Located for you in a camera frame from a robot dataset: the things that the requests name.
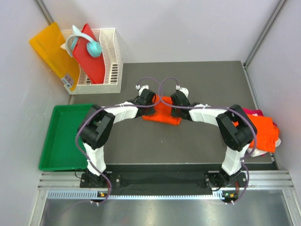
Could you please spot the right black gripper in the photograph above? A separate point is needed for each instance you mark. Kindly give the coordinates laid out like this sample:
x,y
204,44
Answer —
x,y
173,114

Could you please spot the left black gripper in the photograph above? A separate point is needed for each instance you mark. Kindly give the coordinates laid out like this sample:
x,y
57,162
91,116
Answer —
x,y
151,112

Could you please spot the orange t shirt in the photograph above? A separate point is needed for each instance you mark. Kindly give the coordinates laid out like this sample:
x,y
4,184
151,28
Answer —
x,y
267,133
163,115

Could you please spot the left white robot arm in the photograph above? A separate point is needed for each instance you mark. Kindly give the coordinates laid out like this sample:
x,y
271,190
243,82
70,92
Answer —
x,y
96,127

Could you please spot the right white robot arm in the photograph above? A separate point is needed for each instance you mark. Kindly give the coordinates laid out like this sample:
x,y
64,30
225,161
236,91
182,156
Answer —
x,y
236,129

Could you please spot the red folder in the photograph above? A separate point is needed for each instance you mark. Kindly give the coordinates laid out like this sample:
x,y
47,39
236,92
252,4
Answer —
x,y
93,67

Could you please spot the white file organizer basket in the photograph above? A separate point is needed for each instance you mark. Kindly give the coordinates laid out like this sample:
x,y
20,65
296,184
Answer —
x,y
113,66

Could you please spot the teal cat ear headphones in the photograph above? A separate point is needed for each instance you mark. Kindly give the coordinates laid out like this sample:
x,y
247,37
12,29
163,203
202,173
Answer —
x,y
93,47

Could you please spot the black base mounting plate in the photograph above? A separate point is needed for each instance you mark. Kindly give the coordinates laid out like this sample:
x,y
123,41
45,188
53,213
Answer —
x,y
163,179

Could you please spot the folded orange t shirt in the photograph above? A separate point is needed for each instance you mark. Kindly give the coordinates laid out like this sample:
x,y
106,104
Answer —
x,y
267,133

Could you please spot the green plastic tray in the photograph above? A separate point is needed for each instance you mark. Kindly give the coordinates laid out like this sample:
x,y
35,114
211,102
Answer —
x,y
60,152

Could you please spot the yellow folder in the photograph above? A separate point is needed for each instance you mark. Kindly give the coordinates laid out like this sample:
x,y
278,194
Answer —
x,y
47,44

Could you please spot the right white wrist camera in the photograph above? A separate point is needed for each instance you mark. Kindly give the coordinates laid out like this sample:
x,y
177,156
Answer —
x,y
185,91

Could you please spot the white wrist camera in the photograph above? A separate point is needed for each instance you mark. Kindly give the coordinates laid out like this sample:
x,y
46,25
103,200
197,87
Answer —
x,y
185,91
140,88

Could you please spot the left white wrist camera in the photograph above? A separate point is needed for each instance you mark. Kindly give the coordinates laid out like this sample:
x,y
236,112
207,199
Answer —
x,y
140,88

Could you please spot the white slotted cable duct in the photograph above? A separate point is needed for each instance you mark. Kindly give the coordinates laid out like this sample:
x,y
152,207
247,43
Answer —
x,y
97,195

